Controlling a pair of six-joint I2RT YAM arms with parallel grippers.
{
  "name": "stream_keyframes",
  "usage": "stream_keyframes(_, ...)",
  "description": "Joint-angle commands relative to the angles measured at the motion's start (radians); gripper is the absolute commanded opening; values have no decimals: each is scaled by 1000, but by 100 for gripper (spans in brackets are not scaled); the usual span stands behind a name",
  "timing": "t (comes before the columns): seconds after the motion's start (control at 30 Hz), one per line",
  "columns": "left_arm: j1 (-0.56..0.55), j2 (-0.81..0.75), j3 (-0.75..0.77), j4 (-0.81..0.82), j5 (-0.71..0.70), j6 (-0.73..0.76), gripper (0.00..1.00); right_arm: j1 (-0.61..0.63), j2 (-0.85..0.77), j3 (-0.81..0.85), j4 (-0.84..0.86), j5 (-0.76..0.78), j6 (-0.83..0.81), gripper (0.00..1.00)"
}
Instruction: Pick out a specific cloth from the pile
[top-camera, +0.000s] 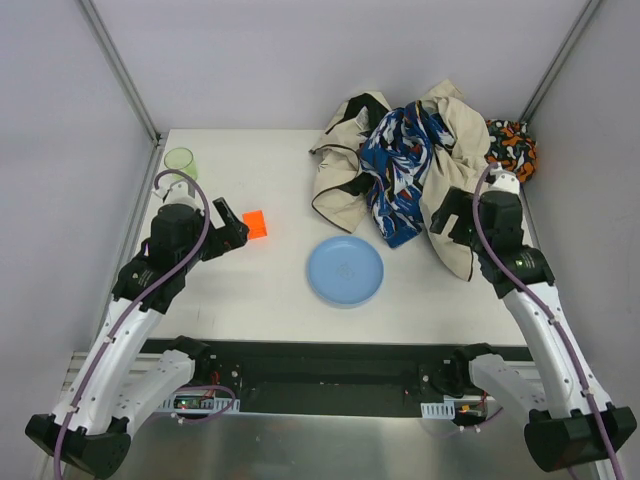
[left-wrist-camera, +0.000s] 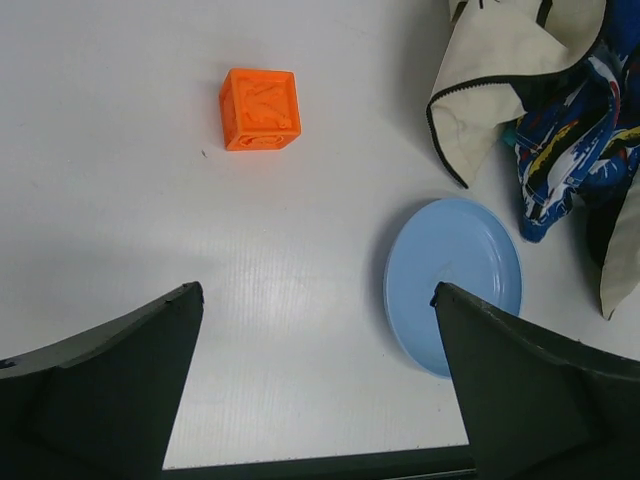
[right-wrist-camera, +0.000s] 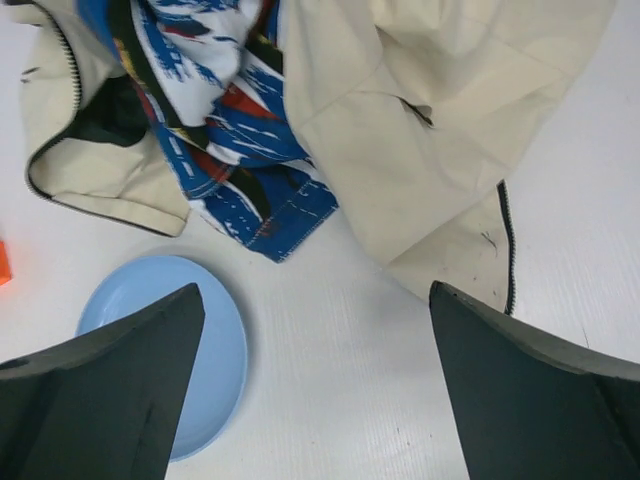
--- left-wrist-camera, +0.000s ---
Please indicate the orange toy cube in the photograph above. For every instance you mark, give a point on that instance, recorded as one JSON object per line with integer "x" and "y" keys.
{"x": 259, "y": 109}

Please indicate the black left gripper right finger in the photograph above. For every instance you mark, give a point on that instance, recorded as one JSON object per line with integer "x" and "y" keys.
{"x": 536, "y": 404}

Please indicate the light blue plate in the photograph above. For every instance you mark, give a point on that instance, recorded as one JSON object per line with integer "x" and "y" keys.
{"x": 451, "y": 240}

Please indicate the beige zippered cloth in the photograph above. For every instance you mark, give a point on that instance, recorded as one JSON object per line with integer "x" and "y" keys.
{"x": 507, "y": 58}

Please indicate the blue patterned cloth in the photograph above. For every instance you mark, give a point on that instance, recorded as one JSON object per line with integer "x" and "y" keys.
{"x": 583, "y": 142}

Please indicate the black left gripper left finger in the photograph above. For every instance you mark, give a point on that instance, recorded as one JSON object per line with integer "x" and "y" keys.
{"x": 101, "y": 404}

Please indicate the teal cloth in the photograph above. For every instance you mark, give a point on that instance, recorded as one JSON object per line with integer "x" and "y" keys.
{"x": 509, "y": 136}

